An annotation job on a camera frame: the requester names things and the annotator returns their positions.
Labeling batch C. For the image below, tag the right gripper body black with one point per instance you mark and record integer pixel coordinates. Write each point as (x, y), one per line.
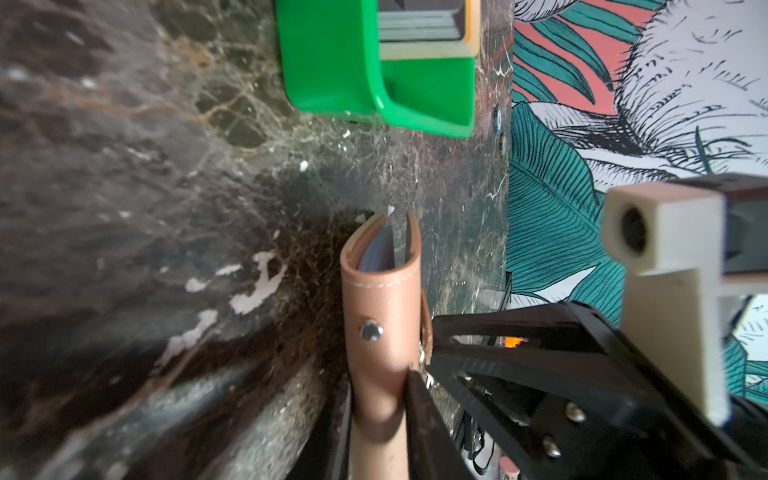
(682, 445)

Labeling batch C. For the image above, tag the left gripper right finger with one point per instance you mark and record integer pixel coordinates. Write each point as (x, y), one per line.
(432, 454)

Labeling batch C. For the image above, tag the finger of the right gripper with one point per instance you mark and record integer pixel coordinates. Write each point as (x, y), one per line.
(562, 327)
(556, 414)

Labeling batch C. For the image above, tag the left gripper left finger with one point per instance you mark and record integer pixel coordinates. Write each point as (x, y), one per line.
(325, 455)

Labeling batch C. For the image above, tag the tan leather card holder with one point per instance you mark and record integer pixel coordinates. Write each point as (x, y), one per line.
(384, 311)

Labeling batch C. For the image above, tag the green plastic tray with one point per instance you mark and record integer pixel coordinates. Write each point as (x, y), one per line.
(332, 67)

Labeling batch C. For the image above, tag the stack of credit cards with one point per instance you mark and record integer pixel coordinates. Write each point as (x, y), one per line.
(413, 30)

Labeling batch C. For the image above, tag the round sticker near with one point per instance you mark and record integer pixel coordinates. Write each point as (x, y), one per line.
(502, 146)

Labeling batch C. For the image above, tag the round sticker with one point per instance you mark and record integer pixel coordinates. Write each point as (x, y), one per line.
(502, 146)
(497, 123)

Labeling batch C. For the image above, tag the round sticker far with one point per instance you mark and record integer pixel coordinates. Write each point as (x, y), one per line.
(497, 123)

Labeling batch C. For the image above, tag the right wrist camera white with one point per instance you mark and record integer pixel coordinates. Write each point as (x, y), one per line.
(690, 248)

